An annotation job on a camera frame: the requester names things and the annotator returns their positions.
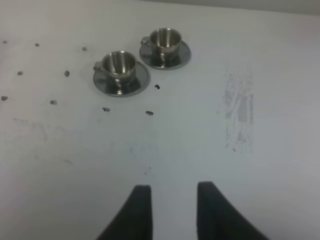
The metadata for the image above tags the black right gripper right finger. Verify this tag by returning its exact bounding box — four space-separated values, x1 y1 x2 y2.
196 181 267 240

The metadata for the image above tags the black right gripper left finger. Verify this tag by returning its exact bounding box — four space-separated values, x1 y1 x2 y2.
97 185 152 240

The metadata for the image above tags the near steel saucer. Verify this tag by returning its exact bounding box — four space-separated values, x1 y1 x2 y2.
93 61 151 97

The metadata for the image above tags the steel saucer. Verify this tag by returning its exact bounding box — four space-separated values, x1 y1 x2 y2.
139 41 192 70
93 61 151 97

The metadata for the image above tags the near steel teacup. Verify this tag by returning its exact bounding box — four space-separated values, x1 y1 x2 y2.
93 51 137 87

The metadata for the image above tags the steel teacup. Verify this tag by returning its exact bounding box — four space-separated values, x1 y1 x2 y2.
140 28 182 62
93 51 137 87

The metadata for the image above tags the far steel saucer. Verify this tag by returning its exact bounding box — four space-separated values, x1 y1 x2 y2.
139 41 192 70

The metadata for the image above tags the far steel teacup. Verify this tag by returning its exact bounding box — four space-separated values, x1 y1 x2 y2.
140 28 182 62

